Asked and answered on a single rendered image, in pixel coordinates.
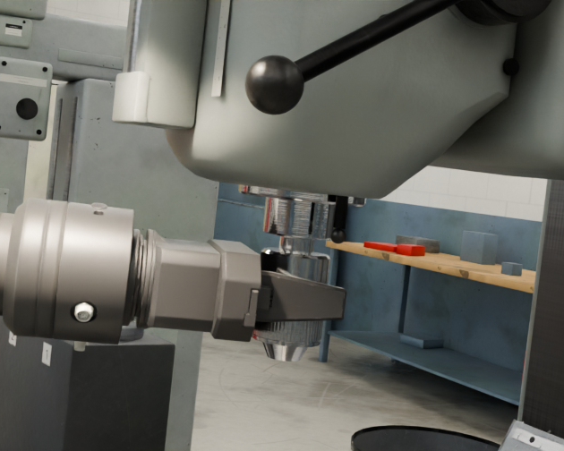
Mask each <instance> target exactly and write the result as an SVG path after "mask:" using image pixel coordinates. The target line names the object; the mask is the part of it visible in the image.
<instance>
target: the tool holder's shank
mask: <svg viewBox="0 0 564 451"><path fill-rule="evenodd" d="M314 240H318V239H307V238H298V237H290V236H284V235H280V241H279V249H280V250H281V251H288V252H294V253H304V254H312V252H313V246H314Z"/></svg>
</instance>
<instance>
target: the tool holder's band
mask: <svg viewBox="0 0 564 451"><path fill-rule="evenodd" d="M329 263H330V257H329V256H328V255H327V254H324V253H319V252H315V251H314V252H312V254H304V253H294V252H288V251H281V250H280V249H279V248H272V247H268V248H263V249H262V250H261V264H263V265H266V266H271V267H275V268H286V269H293V270H302V271H318V272H322V271H329Z"/></svg>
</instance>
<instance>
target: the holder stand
mask: <svg viewBox="0 0 564 451"><path fill-rule="evenodd" d="M74 342H75V341H70V340H60V339H54V338H43V337H33V336H14V335H13V333H12V332H11V331H10V330H9V328H8V327H7V326H6V325H5V324H4V322H3V316H0V451H165V444H166V435H167V419H168V411H169V402H170V394H171V385H172V377H173V368H174V358H175V344H173V343H171V342H169V341H167V340H165V339H163V338H160V337H158V336H154V335H152V334H150V333H148V332H146V331H144V329H142V328H137V327H136V319H134V320H133V321H131V322H130V325H129V326H122V332H121V337H120V342H119V344H118V345H111V344H100V343H90V342H86V345H85V350H84V351H75V350H74Z"/></svg>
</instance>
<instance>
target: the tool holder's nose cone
mask: <svg viewBox="0 0 564 451"><path fill-rule="evenodd" d="M262 343H263V342H262ZM263 345H264V348H265V351H266V353H267V355H268V357H269V358H271V359H274V360H279V361H285V362H298V361H300V360H301V358H302V357H303V355H304V353H305V352H306V350H307V349H308V347H291V346H283V345H272V344H267V343H263Z"/></svg>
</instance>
